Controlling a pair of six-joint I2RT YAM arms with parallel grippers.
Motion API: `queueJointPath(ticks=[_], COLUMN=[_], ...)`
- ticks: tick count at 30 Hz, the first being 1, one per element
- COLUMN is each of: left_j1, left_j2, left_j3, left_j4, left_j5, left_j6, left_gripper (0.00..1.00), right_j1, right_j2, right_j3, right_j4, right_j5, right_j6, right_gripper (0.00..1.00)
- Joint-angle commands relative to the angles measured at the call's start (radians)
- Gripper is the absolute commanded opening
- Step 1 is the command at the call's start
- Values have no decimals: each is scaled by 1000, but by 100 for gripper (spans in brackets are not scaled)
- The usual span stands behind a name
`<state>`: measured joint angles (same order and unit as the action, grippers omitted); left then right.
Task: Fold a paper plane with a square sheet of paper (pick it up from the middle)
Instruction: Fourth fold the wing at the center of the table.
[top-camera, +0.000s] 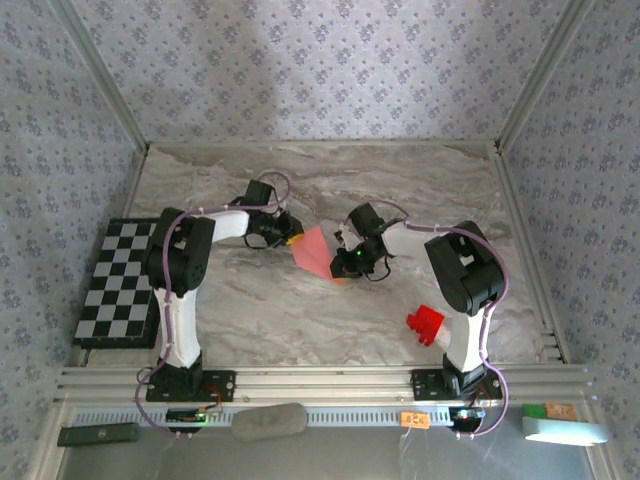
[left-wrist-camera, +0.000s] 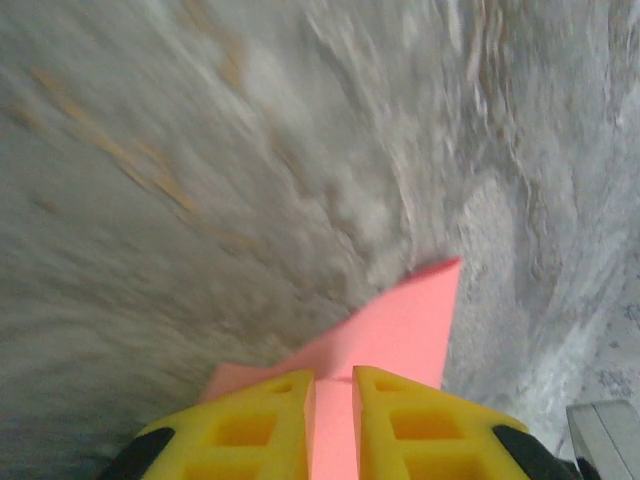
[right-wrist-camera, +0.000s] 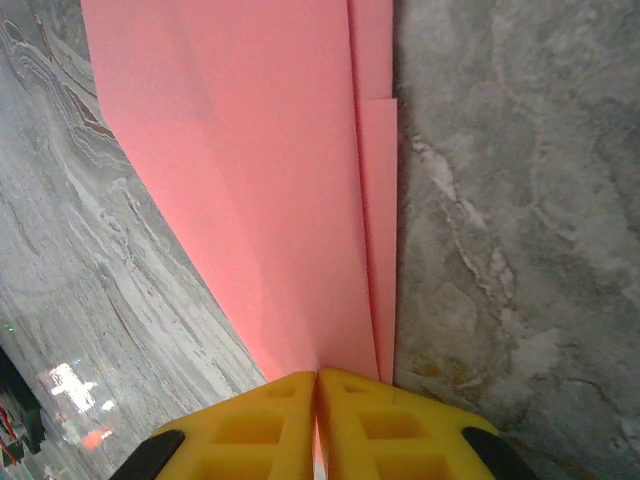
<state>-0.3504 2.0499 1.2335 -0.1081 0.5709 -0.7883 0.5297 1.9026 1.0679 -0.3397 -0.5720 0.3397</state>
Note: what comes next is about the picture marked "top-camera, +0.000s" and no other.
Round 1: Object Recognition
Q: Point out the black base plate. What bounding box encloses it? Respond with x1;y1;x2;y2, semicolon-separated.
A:
145;369;236;403
410;368;503;401

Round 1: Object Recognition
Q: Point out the aluminium frame post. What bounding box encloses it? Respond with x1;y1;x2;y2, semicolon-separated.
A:
49;0;151;151
494;0;596;151

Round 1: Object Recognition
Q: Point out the aluminium side rail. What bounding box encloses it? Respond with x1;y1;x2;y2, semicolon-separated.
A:
492;144;572;364
117;144;151;221

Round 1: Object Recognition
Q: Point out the black flat bar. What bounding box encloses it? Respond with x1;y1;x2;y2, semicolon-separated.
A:
57;422;140;448

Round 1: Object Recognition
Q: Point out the slotted grey cable duct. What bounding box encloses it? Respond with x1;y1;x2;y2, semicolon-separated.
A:
72;405;454;429

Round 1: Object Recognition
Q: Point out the right controller board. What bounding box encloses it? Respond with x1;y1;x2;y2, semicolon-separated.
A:
448;407;485;431

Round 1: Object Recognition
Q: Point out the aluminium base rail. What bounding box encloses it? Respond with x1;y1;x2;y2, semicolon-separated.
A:
53;366;596;405

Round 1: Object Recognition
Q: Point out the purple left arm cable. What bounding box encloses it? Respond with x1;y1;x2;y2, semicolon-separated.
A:
134;171;292;441

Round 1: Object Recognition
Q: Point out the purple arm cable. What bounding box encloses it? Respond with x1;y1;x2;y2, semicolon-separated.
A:
372;199;511;441
134;171;292;441

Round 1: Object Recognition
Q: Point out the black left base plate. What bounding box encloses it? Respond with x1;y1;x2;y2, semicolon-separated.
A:
145;369;236;403

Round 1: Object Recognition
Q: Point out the grey stone pad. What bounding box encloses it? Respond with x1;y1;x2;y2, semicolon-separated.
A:
230;402;309;441

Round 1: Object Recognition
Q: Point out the controller board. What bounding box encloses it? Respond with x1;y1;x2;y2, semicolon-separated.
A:
166;408;209;425
448;407;485;431

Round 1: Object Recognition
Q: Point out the left controller board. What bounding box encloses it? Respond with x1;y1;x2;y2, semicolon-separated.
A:
166;408;209;425

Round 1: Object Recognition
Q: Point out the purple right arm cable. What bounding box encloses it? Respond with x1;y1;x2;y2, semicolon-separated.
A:
372;199;511;441

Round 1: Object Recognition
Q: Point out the black grey checkerboard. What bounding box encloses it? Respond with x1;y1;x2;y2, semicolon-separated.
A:
73;217;161;350

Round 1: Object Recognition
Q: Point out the aluminium back rail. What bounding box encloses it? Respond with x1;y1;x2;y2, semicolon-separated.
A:
147;139;499;149

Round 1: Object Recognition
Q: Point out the red plastic block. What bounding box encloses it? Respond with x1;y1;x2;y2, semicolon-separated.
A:
404;303;446;347

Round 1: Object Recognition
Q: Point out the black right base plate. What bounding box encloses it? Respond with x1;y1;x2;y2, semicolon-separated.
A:
410;368;503;401

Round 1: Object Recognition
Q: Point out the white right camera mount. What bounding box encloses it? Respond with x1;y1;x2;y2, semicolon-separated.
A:
338;223;362;251

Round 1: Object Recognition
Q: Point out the orange label tag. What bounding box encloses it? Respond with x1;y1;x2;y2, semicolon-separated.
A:
399;410;432;430

